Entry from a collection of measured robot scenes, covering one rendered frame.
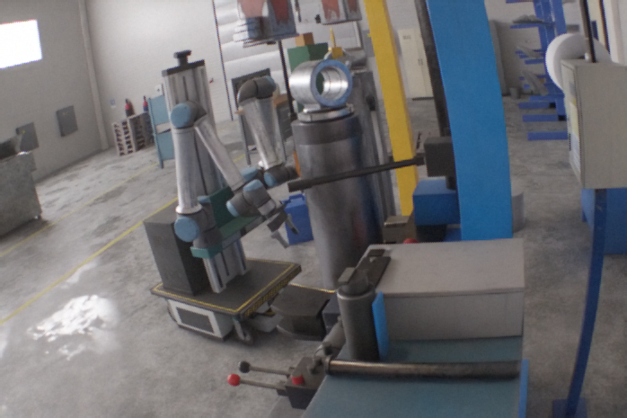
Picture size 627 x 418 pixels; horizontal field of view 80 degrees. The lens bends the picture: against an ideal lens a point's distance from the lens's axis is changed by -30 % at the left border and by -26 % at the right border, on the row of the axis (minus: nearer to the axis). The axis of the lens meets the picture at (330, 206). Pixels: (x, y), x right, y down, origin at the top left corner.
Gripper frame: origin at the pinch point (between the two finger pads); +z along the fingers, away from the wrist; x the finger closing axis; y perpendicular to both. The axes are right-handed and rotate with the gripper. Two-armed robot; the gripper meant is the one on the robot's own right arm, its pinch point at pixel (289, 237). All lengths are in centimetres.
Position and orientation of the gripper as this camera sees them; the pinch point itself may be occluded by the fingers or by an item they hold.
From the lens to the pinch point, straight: 255.9
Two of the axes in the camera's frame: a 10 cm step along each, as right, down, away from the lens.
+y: -7.6, 3.9, 5.2
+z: 5.7, 7.9, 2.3
